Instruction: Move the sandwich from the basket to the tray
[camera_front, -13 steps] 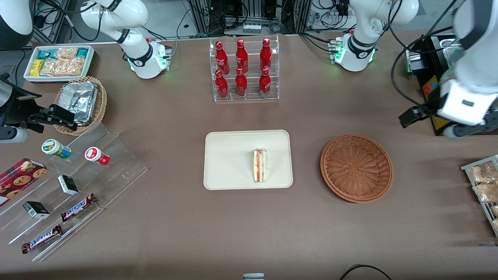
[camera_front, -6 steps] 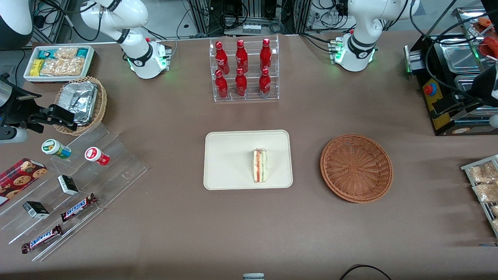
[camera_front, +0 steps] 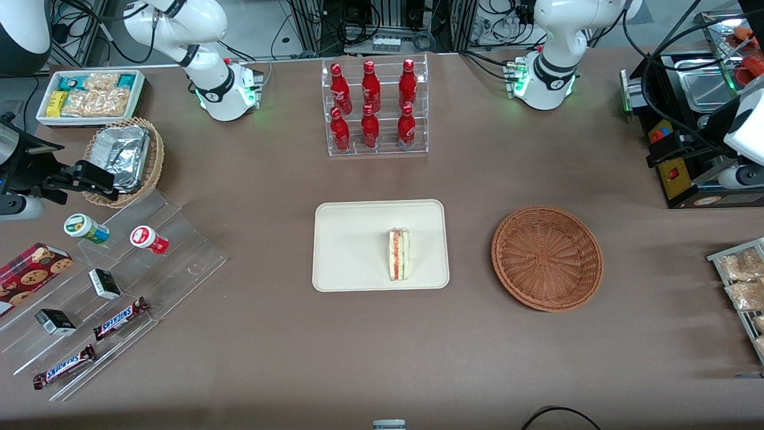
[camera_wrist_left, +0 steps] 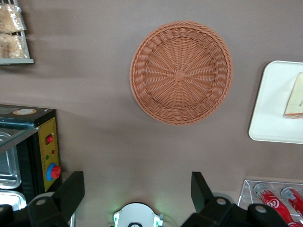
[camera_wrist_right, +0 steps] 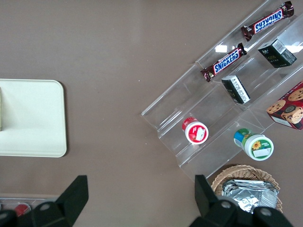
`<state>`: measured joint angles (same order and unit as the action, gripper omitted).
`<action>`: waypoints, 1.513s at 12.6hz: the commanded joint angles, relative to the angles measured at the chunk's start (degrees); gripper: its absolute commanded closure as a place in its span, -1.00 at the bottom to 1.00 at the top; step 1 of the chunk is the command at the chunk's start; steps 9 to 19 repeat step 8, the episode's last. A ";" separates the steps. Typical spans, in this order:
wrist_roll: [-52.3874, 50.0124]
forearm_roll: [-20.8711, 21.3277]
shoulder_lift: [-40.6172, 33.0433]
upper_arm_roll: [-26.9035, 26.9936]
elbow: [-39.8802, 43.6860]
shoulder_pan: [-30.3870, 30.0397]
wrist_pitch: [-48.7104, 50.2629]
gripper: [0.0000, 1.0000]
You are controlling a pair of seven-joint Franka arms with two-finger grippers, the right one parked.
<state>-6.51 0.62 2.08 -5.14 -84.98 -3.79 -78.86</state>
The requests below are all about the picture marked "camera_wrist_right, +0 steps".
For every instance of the green lid yogurt cup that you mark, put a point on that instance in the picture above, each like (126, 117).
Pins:
(256, 146)

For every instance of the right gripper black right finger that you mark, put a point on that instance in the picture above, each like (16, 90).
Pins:
(213, 210)

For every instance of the red cola bottle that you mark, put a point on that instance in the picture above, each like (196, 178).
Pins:
(21, 209)

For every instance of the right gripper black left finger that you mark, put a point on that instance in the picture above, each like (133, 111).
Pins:
(64, 208)

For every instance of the light tan wicker basket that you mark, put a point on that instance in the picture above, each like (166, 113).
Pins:
(236, 172)

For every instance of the red chocolate chip cookie box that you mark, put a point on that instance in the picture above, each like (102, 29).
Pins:
(287, 106)

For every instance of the red lid yogurt cup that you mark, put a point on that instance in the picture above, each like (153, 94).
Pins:
(196, 132)

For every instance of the small dark green box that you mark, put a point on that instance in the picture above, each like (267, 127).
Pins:
(277, 54)
(236, 89)

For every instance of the stack of foil containers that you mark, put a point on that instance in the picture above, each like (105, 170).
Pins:
(251, 194)

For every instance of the clear acrylic stepped stand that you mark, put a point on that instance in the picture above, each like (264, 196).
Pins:
(189, 99)

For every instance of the Snickers chocolate bar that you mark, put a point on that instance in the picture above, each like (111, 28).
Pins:
(267, 20)
(225, 62)

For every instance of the beige plastic serving tray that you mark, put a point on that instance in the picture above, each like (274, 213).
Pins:
(33, 118)

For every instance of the clear acrylic bottle rack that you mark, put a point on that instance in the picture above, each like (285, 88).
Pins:
(35, 198)

